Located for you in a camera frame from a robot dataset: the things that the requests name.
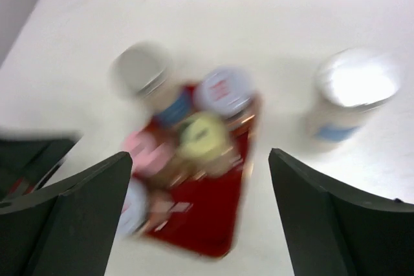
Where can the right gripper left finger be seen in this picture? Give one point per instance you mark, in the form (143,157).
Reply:
(66,228)

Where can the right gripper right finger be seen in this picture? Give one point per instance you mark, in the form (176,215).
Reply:
(332,228)

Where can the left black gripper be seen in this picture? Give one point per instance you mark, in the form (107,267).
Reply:
(28,163)

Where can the blue lid spice jar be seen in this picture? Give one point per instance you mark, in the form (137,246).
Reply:
(228,92)
(134,210)

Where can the pink spice jar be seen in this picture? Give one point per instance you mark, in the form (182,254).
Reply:
(150,152)

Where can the blue label shaker bottle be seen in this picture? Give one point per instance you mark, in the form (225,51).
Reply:
(145,71)

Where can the yellow lid squeeze bottle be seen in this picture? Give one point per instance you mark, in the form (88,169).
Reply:
(204,145)

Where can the red rectangular tray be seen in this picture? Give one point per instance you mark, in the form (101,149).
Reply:
(209,224)

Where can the silver lid shaker bottle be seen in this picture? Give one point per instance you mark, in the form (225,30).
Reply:
(350,86)

